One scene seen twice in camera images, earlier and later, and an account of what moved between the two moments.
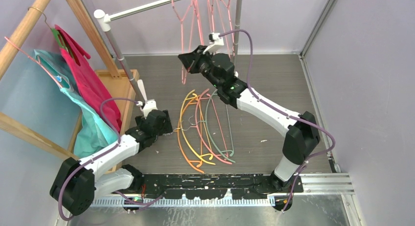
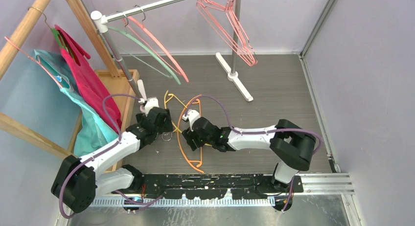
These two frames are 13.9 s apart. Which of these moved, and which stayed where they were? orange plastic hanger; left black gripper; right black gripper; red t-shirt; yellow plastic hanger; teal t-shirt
Moved: yellow plastic hanger; right black gripper
Stayed: teal t-shirt; red t-shirt; orange plastic hanger; left black gripper
